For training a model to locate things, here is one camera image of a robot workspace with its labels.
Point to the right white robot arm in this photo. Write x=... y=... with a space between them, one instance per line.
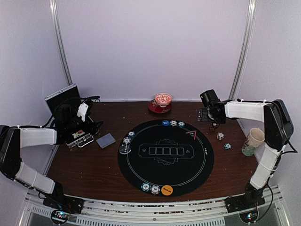
x=278 y=129

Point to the red black triangle marker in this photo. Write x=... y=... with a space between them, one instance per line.
x=192 y=133

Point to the dark red saucer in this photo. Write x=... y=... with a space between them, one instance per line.
x=155 y=108

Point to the blue small blind button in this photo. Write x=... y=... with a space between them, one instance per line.
x=165 y=123

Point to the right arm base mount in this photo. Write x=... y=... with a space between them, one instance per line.
x=244 y=207

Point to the blue cream poker chip stack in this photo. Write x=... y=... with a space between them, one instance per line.
x=220 y=136

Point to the red white patterned bowl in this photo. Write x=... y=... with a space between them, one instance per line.
x=163 y=99

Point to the green poker chip stack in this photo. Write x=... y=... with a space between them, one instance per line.
x=227 y=146

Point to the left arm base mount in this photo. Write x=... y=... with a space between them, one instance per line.
x=63 y=210

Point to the grey dealer button disc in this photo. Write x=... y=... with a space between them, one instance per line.
x=124 y=149

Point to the front aluminium rail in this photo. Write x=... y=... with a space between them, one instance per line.
x=212 y=212

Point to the black round poker mat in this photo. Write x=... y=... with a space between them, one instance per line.
x=165 y=155

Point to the grey playing card deck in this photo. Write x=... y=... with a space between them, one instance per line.
x=105 y=140

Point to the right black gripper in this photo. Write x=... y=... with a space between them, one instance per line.
x=202 y=117

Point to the orange big blind button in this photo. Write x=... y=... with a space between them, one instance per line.
x=167 y=190

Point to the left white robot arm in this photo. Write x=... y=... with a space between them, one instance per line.
x=12 y=140

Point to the green chips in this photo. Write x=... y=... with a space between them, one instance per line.
x=181 y=124
x=145 y=187
x=131 y=134

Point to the right aluminium frame post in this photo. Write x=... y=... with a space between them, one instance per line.
x=246 y=43

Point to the aluminium poker case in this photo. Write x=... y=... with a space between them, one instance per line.
x=81 y=138

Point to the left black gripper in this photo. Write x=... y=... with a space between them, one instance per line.
x=93 y=129

